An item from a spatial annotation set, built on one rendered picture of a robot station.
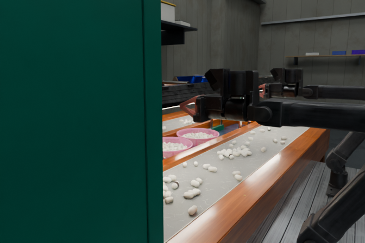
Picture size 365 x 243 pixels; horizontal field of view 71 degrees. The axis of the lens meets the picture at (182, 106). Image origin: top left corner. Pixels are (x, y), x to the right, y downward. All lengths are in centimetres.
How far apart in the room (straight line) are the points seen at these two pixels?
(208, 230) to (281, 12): 814
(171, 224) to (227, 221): 16
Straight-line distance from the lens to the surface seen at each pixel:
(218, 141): 145
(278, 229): 94
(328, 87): 119
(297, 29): 842
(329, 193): 122
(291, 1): 861
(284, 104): 60
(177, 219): 81
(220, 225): 75
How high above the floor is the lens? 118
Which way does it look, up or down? 9 degrees down
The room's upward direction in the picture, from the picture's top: straight up
